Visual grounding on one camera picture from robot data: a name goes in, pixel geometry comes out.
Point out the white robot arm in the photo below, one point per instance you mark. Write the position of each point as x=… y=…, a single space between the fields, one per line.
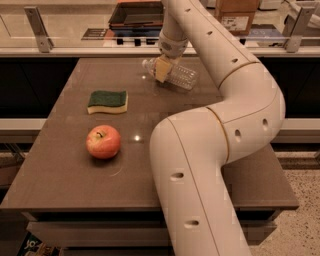
x=189 y=149

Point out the clear plastic water bottle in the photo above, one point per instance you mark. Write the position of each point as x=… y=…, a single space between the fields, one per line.
x=179 y=76

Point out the green and yellow sponge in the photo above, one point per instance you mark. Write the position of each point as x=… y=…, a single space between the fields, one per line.
x=108 y=102

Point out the dark open tray box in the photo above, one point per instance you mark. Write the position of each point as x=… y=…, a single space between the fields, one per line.
x=137 y=13

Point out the metal railing post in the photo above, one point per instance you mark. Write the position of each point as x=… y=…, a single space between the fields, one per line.
x=44 y=43
x=295 y=28

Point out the red apple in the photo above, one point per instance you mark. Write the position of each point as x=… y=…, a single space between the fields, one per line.
x=103 y=142

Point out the right metal railing post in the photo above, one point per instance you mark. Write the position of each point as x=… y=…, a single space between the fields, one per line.
x=295 y=28

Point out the left metal railing post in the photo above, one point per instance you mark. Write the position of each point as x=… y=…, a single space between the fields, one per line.
x=44 y=43

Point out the printed package on floor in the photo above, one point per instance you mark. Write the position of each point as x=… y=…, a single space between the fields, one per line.
x=32 y=246

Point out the brown cardboard box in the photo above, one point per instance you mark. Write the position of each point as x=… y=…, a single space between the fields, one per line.
x=236 y=15

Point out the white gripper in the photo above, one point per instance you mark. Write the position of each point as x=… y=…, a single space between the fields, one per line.
x=172 y=48

